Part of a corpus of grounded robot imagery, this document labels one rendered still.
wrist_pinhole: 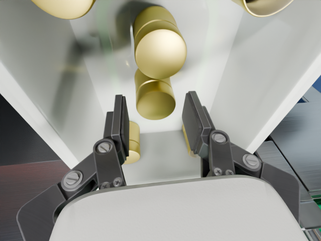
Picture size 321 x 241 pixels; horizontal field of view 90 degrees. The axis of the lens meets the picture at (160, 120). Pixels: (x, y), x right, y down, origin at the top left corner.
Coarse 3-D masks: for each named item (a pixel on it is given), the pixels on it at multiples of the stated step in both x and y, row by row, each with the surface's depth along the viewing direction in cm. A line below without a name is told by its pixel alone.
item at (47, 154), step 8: (8, 152) 53; (16, 152) 53; (24, 152) 53; (32, 152) 53; (40, 152) 53; (48, 152) 53; (0, 160) 51; (8, 160) 51; (16, 160) 51; (24, 160) 51; (32, 160) 51; (40, 160) 51; (48, 160) 51
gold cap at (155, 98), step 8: (136, 72) 15; (136, 80) 15; (144, 80) 13; (152, 80) 13; (160, 80) 13; (168, 80) 14; (136, 88) 14; (144, 88) 13; (152, 88) 12; (160, 88) 12; (168, 88) 13; (136, 96) 13; (144, 96) 12; (152, 96) 12; (160, 96) 13; (168, 96) 13; (136, 104) 13; (144, 104) 13; (152, 104) 13; (160, 104) 13; (168, 104) 13; (144, 112) 14; (152, 112) 14; (160, 112) 14; (168, 112) 14
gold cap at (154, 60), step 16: (144, 16) 11; (160, 16) 10; (144, 32) 9; (160, 32) 9; (176, 32) 9; (144, 48) 10; (160, 48) 10; (176, 48) 10; (144, 64) 10; (160, 64) 11; (176, 64) 11
